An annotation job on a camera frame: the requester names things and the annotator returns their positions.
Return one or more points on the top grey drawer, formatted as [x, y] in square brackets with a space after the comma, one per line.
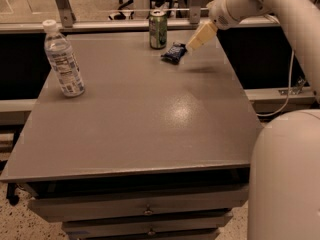
[144, 203]

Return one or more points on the grey drawer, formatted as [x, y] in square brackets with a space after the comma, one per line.
[148, 225]
[144, 203]

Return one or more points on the green soda can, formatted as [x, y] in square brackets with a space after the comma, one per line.
[157, 29]

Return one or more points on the metal railing frame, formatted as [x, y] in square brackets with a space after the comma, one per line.
[26, 16]

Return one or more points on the blue rxbar blueberry bar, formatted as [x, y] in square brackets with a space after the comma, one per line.
[175, 53]

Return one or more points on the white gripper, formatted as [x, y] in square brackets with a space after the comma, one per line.
[222, 13]

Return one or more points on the grey drawer cabinet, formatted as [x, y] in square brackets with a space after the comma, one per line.
[141, 125]

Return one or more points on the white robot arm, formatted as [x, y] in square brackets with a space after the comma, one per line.
[284, 184]

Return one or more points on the clear plastic water bottle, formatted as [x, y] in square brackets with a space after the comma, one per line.
[62, 60]

